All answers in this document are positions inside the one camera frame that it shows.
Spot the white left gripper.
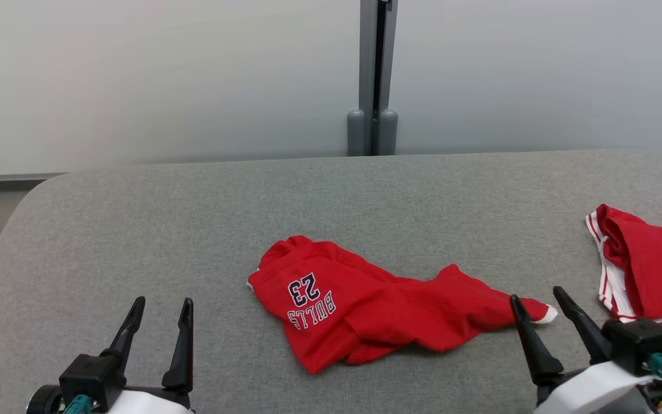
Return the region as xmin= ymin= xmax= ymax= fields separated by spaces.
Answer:
xmin=98 ymin=296 xmax=195 ymax=414

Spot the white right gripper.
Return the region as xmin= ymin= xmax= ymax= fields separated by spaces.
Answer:
xmin=509 ymin=286 xmax=659 ymax=414

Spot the red and white T-shirt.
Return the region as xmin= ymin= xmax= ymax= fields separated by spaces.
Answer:
xmin=586 ymin=204 xmax=662 ymax=338

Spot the red Bulls 23 garment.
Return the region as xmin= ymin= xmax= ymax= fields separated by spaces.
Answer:
xmin=247 ymin=235 xmax=559 ymax=375

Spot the teal left camera connector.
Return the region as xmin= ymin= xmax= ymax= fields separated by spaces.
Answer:
xmin=62 ymin=394 xmax=94 ymax=414

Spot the grey wall base rail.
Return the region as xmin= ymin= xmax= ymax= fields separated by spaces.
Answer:
xmin=0 ymin=170 xmax=68 ymax=199

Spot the grey partition post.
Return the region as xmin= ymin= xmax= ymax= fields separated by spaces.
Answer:
xmin=347 ymin=0 xmax=399 ymax=157

